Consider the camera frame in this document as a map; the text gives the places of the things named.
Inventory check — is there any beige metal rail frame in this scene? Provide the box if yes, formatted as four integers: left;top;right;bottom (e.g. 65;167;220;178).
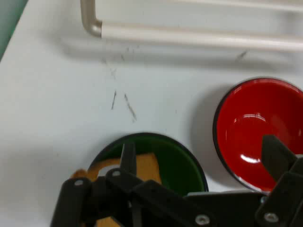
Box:
80;0;303;53

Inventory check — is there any green bowl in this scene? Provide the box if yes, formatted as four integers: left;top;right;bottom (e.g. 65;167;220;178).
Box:
87;132;209;197

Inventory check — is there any red bowl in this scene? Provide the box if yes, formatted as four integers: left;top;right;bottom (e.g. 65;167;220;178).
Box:
212;77;303;195

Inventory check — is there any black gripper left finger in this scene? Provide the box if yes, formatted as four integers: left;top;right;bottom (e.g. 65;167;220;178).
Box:
50;142;214;227

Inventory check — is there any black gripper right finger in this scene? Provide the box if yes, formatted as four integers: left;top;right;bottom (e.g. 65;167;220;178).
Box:
255;134;303;227

